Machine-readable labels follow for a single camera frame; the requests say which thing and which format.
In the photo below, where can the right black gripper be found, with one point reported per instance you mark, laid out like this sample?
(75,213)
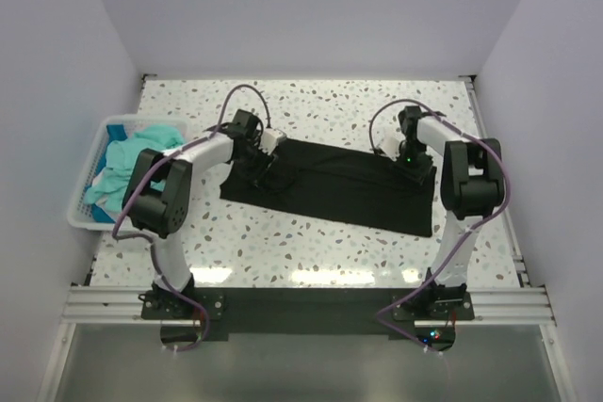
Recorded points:
(418,175)

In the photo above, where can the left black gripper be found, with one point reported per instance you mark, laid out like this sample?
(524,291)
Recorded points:
(255,176)

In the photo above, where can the black t shirt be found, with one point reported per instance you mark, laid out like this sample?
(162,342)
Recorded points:
(336,184)

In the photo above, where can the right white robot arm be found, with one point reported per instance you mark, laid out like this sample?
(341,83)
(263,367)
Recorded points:
(472,189)

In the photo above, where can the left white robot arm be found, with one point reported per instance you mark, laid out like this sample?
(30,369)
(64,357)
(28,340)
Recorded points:
(157,198)

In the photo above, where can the blue t shirt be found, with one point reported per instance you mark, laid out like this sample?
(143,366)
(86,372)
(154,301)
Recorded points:
(115,132)

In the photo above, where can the teal t shirt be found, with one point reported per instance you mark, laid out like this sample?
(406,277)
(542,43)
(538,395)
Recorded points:
(121,158)

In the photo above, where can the white plastic laundry basket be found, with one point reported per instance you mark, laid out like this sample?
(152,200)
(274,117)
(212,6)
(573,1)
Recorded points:
(86,216)

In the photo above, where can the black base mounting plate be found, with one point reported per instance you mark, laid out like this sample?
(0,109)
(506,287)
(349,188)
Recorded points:
(213,314)

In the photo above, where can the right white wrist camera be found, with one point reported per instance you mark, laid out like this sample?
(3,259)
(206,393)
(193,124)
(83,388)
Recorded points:
(389,147)

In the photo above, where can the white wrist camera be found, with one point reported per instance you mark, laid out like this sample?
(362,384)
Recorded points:
(271,139)
(389,147)

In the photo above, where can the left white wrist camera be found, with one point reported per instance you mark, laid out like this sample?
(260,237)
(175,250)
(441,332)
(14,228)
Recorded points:
(271,139)

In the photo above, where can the aluminium frame rail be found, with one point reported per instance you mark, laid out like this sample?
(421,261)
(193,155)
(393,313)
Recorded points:
(103,305)

